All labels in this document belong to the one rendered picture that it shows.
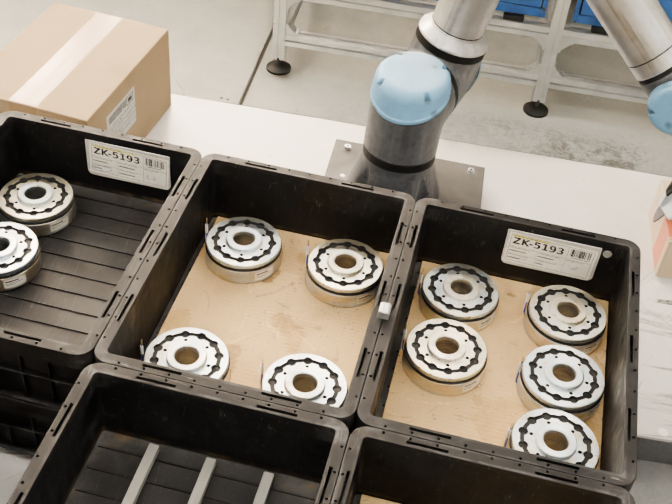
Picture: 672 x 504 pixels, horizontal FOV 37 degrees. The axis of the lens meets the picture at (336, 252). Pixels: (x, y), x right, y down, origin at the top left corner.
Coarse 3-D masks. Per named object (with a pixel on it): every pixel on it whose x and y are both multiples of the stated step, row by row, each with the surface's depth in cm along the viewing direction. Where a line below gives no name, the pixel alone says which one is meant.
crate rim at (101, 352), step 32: (224, 160) 140; (192, 192) 134; (384, 192) 137; (160, 256) 125; (128, 288) 120; (384, 288) 126; (96, 352) 113; (224, 384) 111; (352, 384) 112; (352, 416) 109
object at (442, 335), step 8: (432, 336) 127; (440, 336) 127; (448, 336) 127; (456, 336) 127; (432, 344) 126; (456, 344) 127; (464, 344) 126; (432, 352) 125; (440, 352) 125; (456, 352) 125; (464, 352) 125; (440, 360) 125; (448, 360) 125; (456, 360) 125
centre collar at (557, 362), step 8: (552, 360) 126; (560, 360) 126; (568, 360) 126; (544, 368) 125; (552, 368) 125; (568, 368) 126; (576, 368) 125; (552, 376) 124; (576, 376) 124; (552, 384) 123; (560, 384) 123; (568, 384) 123; (576, 384) 123
